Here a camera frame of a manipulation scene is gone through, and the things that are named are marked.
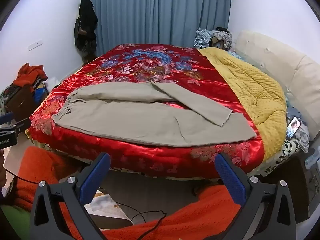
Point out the orange fleece clothing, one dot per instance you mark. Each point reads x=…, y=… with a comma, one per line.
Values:
x=200, y=217

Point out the grey cloth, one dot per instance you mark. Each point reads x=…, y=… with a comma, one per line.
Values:
x=303, y=135

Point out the pale plastic pack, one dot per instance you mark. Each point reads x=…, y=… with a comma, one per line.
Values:
x=313, y=158

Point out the red floral satin quilt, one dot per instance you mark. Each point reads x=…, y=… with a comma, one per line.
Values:
x=150, y=155

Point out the blue curtain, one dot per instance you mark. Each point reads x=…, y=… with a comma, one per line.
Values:
x=150, y=12

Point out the yellow dotted blanket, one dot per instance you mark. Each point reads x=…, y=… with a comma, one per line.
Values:
x=255, y=90

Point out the cream padded headboard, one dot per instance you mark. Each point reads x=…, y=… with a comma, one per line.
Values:
x=287, y=62

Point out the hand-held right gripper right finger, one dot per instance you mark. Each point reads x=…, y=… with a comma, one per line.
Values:
x=230, y=177

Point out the white paper sheet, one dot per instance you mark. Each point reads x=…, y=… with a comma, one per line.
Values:
x=102, y=202

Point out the black and white floral sheet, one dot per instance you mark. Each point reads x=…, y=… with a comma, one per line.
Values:
x=287, y=151

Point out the dark hanging clothes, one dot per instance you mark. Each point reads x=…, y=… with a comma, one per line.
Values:
x=86, y=17

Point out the plaid clothes heap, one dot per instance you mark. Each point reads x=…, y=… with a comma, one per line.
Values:
x=202, y=37

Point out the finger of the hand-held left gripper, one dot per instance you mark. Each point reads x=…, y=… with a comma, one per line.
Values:
x=5, y=118
x=21, y=125

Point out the beige pants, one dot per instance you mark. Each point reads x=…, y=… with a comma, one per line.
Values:
x=140, y=120

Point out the red garment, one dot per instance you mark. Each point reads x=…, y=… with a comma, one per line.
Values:
x=28, y=73

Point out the green cloth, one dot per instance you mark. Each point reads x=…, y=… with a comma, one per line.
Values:
x=15, y=222

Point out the smartphone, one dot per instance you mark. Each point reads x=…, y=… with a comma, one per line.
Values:
x=293, y=128

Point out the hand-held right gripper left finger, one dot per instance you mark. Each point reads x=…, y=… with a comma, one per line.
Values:
x=96, y=177

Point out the white wall plate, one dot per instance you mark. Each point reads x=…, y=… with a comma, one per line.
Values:
x=35, y=45

